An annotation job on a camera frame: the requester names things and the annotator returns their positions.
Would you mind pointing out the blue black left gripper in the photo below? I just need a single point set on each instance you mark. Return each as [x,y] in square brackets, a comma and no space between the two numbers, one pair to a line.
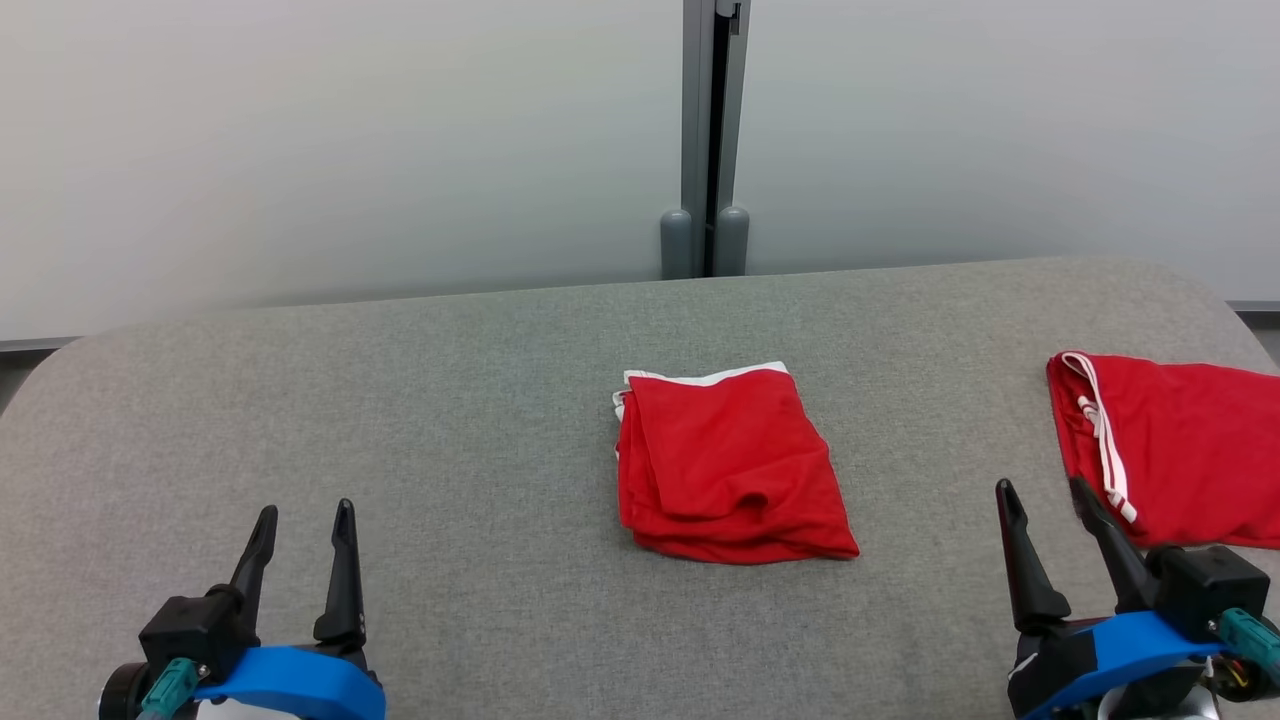
[300,685]

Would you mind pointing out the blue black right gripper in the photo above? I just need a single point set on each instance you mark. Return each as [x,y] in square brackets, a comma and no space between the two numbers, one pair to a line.
[1120,650]

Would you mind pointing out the red white basketball jersey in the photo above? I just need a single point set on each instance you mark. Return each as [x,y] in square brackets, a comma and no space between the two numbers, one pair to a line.
[1190,450]

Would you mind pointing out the red shorts white trim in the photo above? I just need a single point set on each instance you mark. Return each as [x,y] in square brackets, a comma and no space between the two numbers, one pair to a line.
[730,460]

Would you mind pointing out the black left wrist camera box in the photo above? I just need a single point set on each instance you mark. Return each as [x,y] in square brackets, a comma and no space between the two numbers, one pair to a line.
[190,630]

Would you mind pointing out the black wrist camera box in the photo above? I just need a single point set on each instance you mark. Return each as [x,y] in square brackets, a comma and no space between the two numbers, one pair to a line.
[1210,590]
[190,630]

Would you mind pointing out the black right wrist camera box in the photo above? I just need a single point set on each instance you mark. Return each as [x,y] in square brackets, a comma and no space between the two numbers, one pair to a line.
[1210,590]

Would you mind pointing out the grey cylindrical post bumper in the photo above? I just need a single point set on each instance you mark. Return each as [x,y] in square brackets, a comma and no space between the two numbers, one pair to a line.
[676,245]
[732,242]

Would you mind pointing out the grey metal partition post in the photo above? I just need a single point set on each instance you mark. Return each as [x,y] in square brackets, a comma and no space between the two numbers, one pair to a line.
[697,100]

